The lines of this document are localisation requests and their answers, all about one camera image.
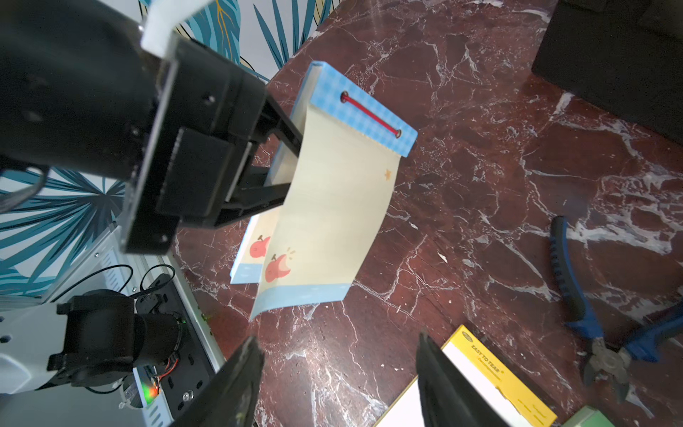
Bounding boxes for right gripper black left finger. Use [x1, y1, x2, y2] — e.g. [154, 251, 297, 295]
[167, 336, 265, 426]

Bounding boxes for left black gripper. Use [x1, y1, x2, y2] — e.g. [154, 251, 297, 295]
[121, 39, 302, 254]

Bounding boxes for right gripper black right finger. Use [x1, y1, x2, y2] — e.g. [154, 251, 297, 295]
[416, 332, 507, 427]

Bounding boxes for yellow topped cream memo pad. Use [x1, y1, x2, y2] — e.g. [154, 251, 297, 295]
[375, 326, 558, 426]

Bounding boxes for blue topped cream memo pad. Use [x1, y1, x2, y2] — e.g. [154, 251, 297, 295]
[231, 62, 418, 288]

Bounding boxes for large green memo pad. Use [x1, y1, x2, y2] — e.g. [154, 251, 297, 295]
[562, 406, 615, 427]

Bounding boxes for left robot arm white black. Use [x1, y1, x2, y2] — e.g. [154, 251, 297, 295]
[1, 1, 302, 394]

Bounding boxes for yellow black toolbox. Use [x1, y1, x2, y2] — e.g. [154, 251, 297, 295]
[532, 1, 682, 143]

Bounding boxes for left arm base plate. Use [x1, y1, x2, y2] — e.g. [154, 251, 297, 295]
[133, 264, 219, 426]

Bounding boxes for blue handled pliers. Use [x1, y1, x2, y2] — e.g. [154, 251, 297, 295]
[549, 214, 683, 404]

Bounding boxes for aluminium front rail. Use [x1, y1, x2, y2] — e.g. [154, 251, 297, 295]
[0, 221, 225, 427]

